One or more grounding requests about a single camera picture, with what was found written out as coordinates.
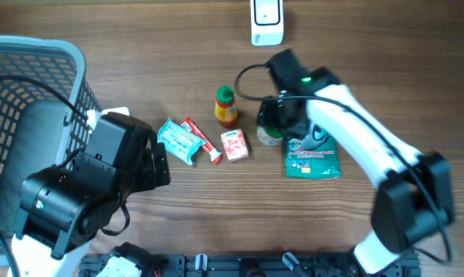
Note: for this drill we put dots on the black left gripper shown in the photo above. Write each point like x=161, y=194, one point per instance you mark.
x=148, y=180

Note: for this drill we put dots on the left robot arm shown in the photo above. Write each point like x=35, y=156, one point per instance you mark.
x=63, y=207

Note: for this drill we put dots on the red white stick packet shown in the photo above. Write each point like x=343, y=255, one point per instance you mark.
x=215, y=155

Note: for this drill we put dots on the teal white small packet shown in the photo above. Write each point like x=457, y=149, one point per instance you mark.
x=178, y=141

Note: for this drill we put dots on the white barcode scanner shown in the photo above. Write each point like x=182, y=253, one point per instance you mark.
x=267, y=22

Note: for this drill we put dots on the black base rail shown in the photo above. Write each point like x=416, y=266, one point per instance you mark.
x=329, y=264

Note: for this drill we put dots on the green lid jar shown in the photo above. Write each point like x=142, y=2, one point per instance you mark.
x=268, y=138

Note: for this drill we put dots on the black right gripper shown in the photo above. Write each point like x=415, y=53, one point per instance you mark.
x=265, y=116

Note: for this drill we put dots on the green 3M glove package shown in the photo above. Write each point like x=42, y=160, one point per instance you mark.
x=313, y=157

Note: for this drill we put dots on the grey plastic shopping basket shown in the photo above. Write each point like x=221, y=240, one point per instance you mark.
x=44, y=98

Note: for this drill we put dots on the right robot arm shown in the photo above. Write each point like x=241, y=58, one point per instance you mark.
x=413, y=190

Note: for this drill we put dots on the red yellow sauce bottle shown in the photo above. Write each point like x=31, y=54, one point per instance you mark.
x=225, y=108

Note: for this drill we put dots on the red white tissue pack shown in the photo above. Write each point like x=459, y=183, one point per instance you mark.
x=235, y=145

